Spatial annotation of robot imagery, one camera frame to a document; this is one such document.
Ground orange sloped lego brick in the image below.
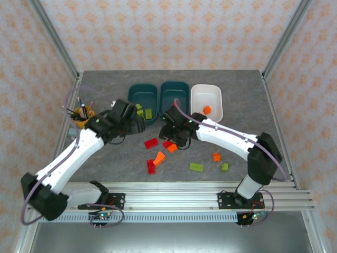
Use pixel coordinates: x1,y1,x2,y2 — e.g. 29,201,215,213
152,151,166,166

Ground teal plastic container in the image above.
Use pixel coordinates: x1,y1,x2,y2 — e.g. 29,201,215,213
157,81,191,123
127,83,158,126

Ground yellow pen cup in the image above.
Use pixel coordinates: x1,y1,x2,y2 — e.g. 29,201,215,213
73,106,96,129

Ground white plastic container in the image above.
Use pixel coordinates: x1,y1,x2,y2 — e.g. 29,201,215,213
190,84,224,123

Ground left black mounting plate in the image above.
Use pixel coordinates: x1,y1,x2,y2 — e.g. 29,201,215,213
77,193,126,210

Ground black mounting plate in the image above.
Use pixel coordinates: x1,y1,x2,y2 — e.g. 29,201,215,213
217,192,264,210
77,193,126,210

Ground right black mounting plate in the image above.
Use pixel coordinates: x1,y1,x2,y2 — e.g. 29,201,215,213
217,192,264,210

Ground grey metal lower panel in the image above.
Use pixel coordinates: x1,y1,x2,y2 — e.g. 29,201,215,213
14,210,323,253

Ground aluminium table side rail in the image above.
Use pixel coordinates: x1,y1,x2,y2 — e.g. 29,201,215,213
42,76,81,190
260,72,300,189

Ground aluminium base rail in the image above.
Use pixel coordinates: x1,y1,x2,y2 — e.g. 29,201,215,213
27,181,315,213

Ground slotted grey cable duct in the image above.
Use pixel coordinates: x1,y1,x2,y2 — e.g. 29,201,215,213
38,213,239,223

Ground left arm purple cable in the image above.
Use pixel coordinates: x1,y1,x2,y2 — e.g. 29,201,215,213
21,86,125,229

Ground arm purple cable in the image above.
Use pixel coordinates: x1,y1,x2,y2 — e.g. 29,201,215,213
173,98,292,227
21,86,125,229

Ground aluminium frame post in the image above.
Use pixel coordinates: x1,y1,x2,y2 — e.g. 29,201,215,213
27,0,80,80
262,0,314,79

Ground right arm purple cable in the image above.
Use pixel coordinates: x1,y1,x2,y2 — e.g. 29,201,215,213
173,98,292,227

